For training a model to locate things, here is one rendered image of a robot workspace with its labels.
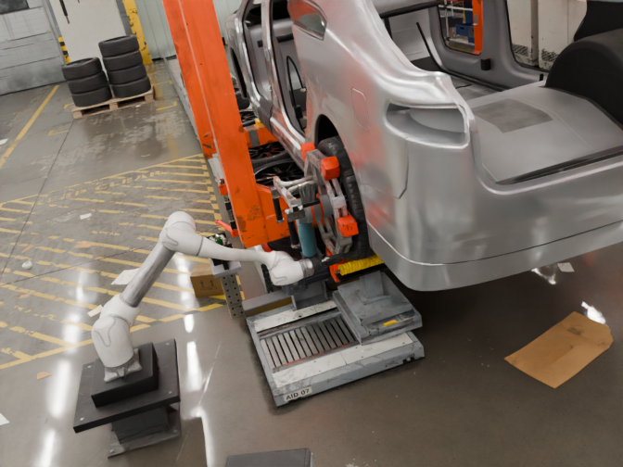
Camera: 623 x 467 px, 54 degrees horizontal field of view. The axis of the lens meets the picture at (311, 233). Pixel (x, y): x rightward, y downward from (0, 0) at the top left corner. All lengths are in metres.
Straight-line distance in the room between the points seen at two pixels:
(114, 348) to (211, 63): 1.52
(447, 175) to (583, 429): 1.38
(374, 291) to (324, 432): 0.86
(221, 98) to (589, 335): 2.31
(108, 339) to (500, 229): 1.85
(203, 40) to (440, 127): 1.50
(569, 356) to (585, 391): 0.25
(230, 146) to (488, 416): 1.92
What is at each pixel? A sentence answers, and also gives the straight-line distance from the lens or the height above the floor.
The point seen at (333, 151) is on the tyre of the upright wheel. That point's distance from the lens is 3.03.
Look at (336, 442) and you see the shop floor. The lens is 3.02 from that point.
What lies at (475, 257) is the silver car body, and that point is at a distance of 2.41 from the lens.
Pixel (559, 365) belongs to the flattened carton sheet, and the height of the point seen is 0.01.
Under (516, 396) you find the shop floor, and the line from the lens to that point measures 3.17.
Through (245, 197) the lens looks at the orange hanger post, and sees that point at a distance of 3.55.
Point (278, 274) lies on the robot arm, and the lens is 3.01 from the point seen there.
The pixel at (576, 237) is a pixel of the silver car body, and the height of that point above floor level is 0.89.
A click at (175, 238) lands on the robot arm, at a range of 2.89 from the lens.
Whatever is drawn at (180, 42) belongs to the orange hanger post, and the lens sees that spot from 5.27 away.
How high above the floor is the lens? 2.13
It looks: 26 degrees down
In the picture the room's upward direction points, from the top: 11 degrees counter-clockwise
